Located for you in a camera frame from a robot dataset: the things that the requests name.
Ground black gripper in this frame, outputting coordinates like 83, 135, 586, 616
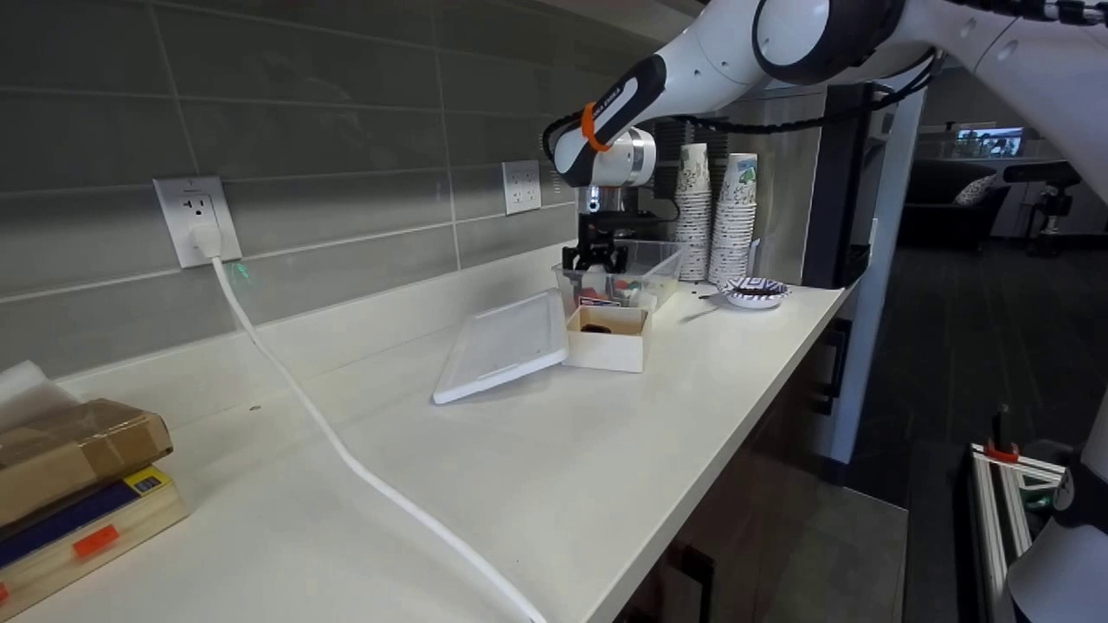
576, 187, 631, 275

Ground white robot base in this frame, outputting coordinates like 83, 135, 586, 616
1009, 395, 1108, 623

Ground clear plastic box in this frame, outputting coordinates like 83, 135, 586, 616
554, 239, 677, 312

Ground small wooden box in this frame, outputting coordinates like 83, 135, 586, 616
568, 304, 647, 374

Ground stack of paper cups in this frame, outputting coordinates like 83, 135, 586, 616
710, 152, 758, 292

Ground white plastic lid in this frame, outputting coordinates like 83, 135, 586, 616
429, 292, 568, 404

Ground patterned paper plate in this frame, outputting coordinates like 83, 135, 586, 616
726, 278, 787, 312

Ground stacked cardboard boxes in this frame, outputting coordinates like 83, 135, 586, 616
0, 397, 187, 623

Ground white wall outlet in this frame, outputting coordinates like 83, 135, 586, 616
501, 159, 541, 216
153, 177, 243, 267

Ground white power cable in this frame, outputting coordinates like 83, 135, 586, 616
203, 253, 552, 623

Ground white metal frame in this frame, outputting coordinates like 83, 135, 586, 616
971, 442, 1063, 623

